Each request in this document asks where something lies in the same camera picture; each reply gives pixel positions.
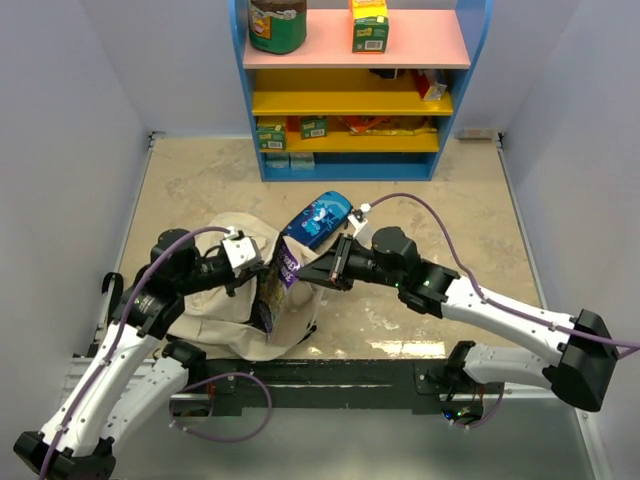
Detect blue colourful shelf unit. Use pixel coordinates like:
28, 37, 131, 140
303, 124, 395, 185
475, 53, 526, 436
228, 1, 493, 182

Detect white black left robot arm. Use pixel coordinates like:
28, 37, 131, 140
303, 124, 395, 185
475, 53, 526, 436
13, 227, 261, 479

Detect light blue box left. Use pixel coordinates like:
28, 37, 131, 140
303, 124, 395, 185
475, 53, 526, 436
265, 152, 290, 169

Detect small white pink eraser box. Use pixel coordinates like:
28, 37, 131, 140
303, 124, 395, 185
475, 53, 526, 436
455, 128, 499, 141

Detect green box lower left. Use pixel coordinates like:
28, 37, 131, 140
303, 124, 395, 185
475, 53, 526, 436
256, 122, 287, 151

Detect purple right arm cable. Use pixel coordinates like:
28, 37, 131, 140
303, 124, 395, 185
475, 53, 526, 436
360, 192, 640, 431

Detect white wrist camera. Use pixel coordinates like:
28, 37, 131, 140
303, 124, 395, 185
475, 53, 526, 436
348, 203, 374, 247
221, 227, 262, 277

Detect purple Treehouse book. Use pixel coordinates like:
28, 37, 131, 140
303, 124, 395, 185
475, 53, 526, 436
254, 235, 302, 343

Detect light blue box right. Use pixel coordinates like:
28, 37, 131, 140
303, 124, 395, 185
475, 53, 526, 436
289, 152, 315, 170

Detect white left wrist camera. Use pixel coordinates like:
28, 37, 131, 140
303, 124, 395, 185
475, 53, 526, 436
221, 227, 262, 277

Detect green box lower middle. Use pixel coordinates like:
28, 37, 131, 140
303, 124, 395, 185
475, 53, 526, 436
300, 116, 329, 140

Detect green brown jar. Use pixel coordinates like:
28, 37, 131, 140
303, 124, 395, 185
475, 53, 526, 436
248, 0, 307, 55

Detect light blue box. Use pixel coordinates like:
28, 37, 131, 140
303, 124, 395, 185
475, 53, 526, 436
289, 152, 315, 170
265, 152, 290, 169

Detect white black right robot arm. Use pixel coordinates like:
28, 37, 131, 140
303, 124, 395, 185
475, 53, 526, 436
296, 227, 620, 412

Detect beige canvas backpack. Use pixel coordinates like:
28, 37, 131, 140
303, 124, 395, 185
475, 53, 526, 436
101, 211, 326, 362

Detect blue pencil case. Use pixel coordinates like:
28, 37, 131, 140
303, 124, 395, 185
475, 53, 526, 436
283, 191, 352, 250

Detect orange yellow snack packets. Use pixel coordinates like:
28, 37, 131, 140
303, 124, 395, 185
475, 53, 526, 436
339, 116, 437, 136

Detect green yellow carton top shelf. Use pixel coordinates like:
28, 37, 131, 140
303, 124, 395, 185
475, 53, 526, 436
349, 0, 389, 53

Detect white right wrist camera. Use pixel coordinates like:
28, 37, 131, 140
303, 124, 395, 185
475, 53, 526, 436
348, 203, 374, 247

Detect aluminium frame rail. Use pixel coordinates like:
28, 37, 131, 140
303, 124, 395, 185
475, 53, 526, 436
37, 129, 612, 480

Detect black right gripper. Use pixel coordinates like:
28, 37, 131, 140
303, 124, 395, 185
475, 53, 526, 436
297, 233, 403, 292

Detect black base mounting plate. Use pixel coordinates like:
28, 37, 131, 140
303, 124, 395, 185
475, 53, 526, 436
173, 359, 500, 416

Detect green box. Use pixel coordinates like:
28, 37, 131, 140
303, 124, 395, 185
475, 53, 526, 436
256, 122, 287, 151
300, 116, 329, 140

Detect red white box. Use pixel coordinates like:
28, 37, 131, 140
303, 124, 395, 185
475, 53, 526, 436
411, 69, 447, 102

